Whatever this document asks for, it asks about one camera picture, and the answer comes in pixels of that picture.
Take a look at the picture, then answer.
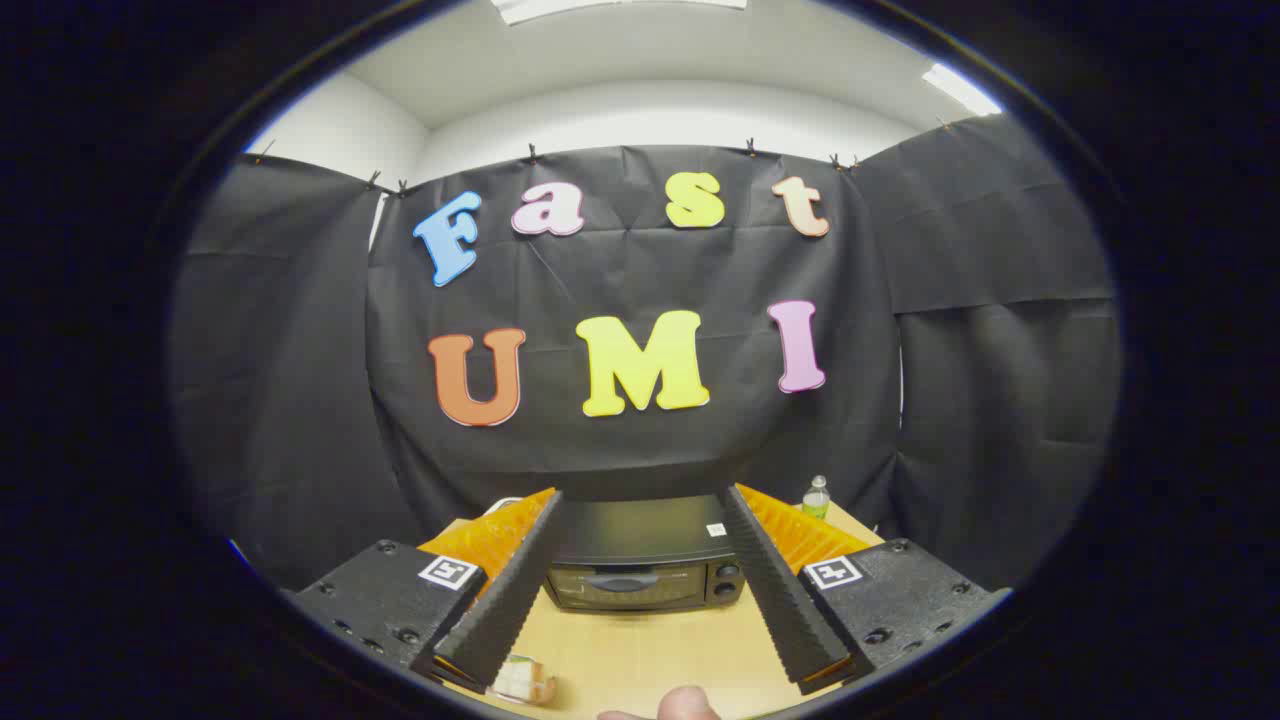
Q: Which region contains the black toaster oven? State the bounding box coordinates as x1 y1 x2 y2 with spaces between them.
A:
540 494 751 613

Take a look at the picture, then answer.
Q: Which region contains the white plastic tray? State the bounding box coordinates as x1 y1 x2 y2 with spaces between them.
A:
492 654 559 707

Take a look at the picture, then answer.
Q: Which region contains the white bread sandwich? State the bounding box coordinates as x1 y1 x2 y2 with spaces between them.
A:
508 663 558 705

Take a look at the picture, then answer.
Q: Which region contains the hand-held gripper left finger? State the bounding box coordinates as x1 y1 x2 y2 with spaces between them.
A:
283 488 564 696

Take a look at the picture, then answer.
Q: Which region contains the long ceiling light panel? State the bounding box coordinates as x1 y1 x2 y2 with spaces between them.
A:
490 0 749 26

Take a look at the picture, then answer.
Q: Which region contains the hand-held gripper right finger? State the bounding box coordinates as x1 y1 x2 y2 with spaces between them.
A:
720 483 1013 696

